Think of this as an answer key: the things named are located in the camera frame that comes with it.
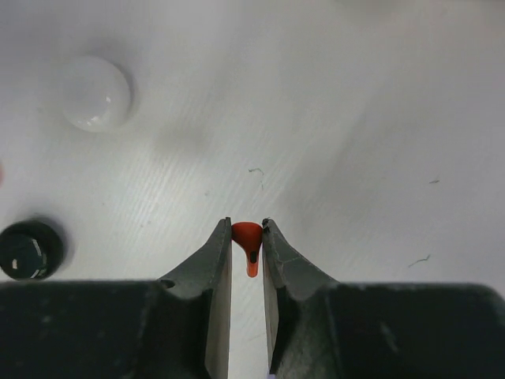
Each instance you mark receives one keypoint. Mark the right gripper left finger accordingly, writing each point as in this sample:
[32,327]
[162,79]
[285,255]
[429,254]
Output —
[197,328]

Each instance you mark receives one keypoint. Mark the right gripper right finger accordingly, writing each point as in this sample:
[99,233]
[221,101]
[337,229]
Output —
[298,325]

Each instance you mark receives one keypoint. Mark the red earbud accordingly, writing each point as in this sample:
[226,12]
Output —
[248,236]

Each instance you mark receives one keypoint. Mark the white charging case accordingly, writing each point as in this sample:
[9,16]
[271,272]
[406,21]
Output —
[93,94]

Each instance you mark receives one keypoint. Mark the black charging case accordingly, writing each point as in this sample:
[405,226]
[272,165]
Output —
[31,250]

